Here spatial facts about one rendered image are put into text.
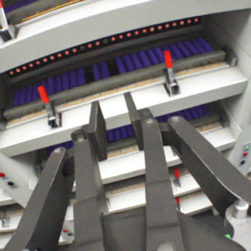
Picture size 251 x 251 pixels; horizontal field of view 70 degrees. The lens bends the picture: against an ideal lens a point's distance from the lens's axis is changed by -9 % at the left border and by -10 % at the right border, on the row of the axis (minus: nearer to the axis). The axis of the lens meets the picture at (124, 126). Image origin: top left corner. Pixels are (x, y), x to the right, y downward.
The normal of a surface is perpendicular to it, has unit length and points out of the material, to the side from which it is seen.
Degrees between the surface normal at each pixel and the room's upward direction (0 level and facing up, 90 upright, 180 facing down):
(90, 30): 105
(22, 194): 90
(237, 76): 15
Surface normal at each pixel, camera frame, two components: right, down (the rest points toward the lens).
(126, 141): -0.17, -0.54
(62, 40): 0.20, 0.80
